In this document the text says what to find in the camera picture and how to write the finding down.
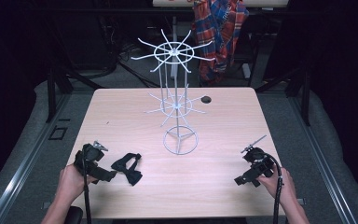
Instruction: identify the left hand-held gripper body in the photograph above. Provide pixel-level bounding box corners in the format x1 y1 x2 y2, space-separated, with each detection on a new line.
73 143 118 185

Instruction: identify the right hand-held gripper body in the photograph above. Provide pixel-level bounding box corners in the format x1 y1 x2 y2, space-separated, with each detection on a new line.
233 147 276 188

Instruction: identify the black bow tie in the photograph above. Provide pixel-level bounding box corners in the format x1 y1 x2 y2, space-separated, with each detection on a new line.
110 151 144 188

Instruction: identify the white wire display rack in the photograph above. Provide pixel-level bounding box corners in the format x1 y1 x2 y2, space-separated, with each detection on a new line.
131 28 216 156

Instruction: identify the person's left hand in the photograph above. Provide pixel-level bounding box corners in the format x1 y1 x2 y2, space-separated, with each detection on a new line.
57 162 98 203

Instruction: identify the person's right hand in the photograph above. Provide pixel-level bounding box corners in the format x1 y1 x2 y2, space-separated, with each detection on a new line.
255 163 298 207

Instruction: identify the black chair edge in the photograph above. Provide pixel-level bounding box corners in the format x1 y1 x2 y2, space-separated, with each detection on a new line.
65 205 84 224

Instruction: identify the black metal stand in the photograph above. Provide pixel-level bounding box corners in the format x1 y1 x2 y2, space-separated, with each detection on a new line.
255 63 312 127
45 66 105 124

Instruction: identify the red blue plaid shirt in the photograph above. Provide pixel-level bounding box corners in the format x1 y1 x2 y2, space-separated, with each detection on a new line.
191 0 250 87

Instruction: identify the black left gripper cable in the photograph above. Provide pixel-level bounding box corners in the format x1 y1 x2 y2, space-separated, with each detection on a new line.
81 147 93 224

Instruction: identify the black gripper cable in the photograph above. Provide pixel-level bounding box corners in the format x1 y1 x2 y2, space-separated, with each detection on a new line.
81 147 93 224
263 152 284 224

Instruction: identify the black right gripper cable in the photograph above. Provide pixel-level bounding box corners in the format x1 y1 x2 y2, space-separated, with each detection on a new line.
263 152 284 224

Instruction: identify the aluminium rail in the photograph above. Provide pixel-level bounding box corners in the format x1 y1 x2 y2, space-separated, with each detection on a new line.
287 94 358 224
0 92 73 224

